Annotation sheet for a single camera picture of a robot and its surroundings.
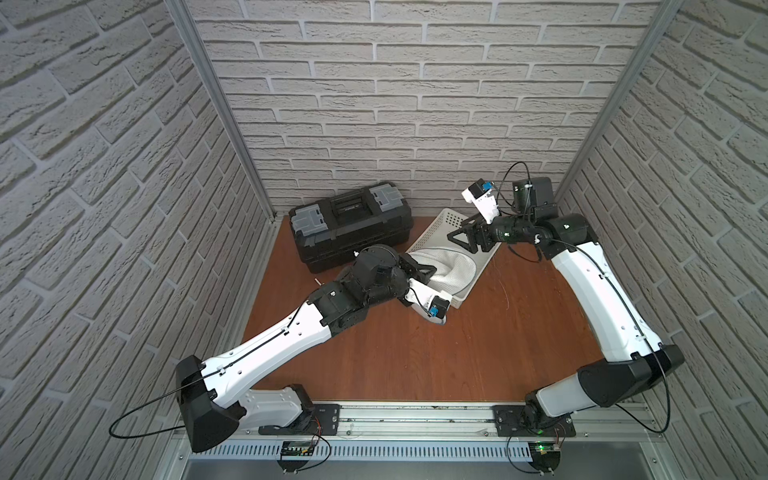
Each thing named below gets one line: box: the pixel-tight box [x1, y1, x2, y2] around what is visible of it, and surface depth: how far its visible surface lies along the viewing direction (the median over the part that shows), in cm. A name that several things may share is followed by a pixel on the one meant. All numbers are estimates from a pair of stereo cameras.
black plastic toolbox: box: [288, 181, 414, 273], surface depth 99 cm
